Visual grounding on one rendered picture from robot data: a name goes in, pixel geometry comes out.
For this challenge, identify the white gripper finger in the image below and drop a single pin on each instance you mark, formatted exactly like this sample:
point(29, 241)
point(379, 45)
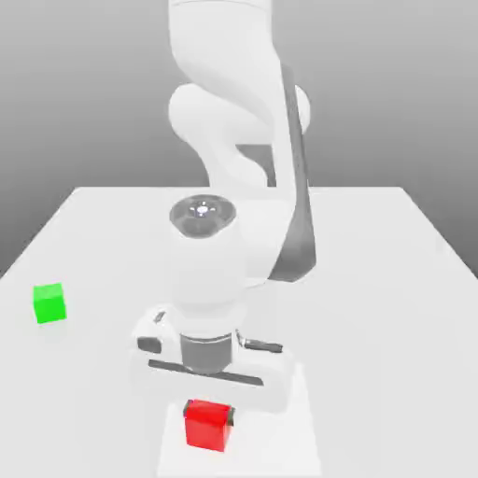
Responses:
point(230, 416)
point(185, 409)

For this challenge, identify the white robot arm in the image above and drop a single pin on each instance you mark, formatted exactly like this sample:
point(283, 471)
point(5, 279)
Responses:
point(220, 269)

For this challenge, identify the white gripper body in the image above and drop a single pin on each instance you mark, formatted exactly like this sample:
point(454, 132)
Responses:
point(272, 392)

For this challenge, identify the small green cube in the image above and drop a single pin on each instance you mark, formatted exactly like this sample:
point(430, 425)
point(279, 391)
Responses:
point(49, 303)

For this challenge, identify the small red cube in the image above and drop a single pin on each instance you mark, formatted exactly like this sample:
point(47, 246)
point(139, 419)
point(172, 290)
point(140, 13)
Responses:
point(206, 427)

